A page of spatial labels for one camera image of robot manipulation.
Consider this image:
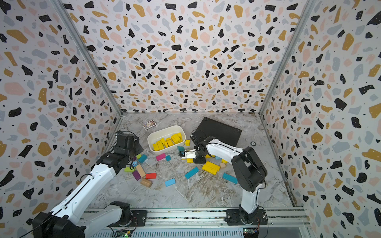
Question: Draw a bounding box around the long yellow block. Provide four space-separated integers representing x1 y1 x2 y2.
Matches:
153 141 165 151

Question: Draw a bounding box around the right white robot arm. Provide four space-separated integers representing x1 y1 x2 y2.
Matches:
186 136 267 225

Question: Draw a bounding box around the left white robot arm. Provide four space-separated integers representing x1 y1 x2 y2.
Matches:
32 131 143 238

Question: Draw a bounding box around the black hard case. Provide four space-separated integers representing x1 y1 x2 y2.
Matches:
191 117 242 147

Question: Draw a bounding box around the teal block left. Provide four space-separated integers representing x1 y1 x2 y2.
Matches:
139 155 147 163

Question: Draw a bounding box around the green block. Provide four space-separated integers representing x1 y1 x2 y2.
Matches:
124 166 136 173

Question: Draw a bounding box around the long tan wood block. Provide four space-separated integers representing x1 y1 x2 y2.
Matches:
136 164 146 178

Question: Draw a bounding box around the white plastic bin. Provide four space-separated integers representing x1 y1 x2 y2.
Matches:
147 126 187 155

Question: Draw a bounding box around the small playing card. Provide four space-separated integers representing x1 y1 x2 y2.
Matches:
142 120 157 131

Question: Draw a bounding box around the yellow block pile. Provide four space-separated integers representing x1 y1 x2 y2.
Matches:
202 161 221 175

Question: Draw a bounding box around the purple block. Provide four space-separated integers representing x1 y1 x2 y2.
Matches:
132 171 141 181

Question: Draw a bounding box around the magenta block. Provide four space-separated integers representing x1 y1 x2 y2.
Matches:
156 153 166 161

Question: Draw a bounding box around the red block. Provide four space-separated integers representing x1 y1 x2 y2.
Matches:
145 173 157 179

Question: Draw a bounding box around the long teal block centre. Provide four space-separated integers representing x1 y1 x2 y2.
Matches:
185 167 199 179

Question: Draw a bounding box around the long teal block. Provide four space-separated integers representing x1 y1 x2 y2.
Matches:
223 173 238 184
185 167 199 179

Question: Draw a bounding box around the natural wood block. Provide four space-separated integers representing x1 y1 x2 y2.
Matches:
140 178 152 188

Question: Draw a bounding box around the long teal block right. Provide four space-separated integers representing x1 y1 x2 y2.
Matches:
223 173 238 184

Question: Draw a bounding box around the light blue block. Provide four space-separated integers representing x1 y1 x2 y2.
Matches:
165 178 176 187

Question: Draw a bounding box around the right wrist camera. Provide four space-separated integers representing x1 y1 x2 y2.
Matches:
179 150 196 159

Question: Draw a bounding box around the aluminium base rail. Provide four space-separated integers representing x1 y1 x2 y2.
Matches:
79 207 314 238

